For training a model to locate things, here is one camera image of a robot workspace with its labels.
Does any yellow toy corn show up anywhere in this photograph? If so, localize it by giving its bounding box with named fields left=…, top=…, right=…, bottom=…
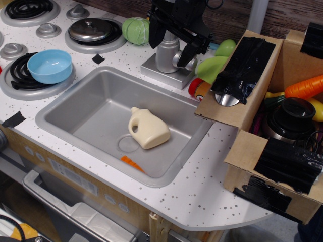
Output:
left=264, top=92, right=322, bottom=122

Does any cream toy detergent bottle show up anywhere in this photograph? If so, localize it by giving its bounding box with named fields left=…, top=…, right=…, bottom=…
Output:
left=128, top=107, right=171, bottom=149

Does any red yellow toy bottle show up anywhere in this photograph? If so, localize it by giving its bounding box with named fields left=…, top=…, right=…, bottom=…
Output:
left=188, top=78, right=211, bottom=102

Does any grey stove knob top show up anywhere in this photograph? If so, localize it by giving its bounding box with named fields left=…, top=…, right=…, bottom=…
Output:
left=66, top=4, right=90, bottom=20

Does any grey stove knob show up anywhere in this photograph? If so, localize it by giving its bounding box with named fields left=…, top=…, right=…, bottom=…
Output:
left=66, top=4, right=90, bottom=20
left=1, top=43, right=28, bottom=60
left=36, top=23, right=61, bottom=39

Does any grey stove knob left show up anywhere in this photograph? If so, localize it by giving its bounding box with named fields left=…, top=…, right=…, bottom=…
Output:
left=1, top=43, right=28, bottom=60

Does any cardboard box with black tape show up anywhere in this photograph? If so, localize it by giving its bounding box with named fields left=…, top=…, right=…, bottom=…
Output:
left=195, top=30, right=322, bottom=224

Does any small green toy fruit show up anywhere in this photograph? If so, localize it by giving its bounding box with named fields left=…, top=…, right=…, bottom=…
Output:
left=214, top=39, right=236, bottom=57

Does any black tape strip left edge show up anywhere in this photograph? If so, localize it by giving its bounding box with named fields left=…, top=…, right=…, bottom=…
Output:
left=2, top=111, right=26, bottom=128

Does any black burner coil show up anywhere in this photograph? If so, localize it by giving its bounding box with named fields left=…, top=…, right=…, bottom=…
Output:
left=10, top=52, right=54, bottom=90
left=5, top=0, right=54, bottom=19

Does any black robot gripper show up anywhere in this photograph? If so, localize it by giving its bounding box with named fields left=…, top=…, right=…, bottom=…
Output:
left=147, top=1, right=214, bottom=68

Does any front left black burner coil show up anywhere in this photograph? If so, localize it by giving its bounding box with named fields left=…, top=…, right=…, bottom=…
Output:
left=10, top=52, right=54, bottom=90

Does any large green toy pear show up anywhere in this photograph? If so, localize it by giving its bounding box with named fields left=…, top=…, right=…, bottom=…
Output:
left=197, top=56, right=228, bottom=84

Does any steel pot lid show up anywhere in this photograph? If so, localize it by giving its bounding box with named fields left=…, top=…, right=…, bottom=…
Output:
left=68, top=18, right=113, bottom=42

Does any back left black burner coil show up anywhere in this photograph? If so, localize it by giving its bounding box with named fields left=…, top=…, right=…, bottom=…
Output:
left=5, top=0, right=54, bottom=19

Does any green toy cabbage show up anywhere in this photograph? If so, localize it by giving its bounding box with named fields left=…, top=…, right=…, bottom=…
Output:
left=122, top=17, right=149, bottom=45

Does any grey stove knob middle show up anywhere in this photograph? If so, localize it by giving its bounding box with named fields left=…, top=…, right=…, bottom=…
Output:
left=36, top=23, right=61, bottom=39

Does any black tape square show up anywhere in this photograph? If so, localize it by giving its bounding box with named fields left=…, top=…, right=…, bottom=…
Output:
left=92, top=54, right=105, bottom=65

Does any grey oven door handle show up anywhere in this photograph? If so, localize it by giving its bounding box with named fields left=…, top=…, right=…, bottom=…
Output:
left=22, top=170, right=147, bottom=241

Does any silver toy faucet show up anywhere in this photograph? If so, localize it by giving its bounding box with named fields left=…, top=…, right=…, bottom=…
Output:
left=141, top=31, right=197, bottom=90

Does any white vertical pole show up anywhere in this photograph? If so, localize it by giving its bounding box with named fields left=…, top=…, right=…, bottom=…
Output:
left=247, top=0, right=269, bottom=34

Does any orange toy piece in sink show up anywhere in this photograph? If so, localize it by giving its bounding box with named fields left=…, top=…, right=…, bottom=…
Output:
left=120, top=156, right=145, bottom=173

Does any light blue plastic bowl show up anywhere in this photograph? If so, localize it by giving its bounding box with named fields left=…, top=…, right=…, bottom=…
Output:
left=27, top=49, right=73, bottom=84

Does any orange toy carrot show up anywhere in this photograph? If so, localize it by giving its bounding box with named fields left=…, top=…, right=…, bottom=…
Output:
left=284, top=75, right=322, bottom=99

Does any back right burner ring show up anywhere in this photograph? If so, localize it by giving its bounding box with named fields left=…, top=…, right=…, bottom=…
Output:
left=64, top=17, right=127, bottom=55

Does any grey plastic sink basin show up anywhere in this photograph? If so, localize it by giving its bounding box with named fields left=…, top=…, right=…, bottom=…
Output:
left=35, top=67, right=212, bottom=188

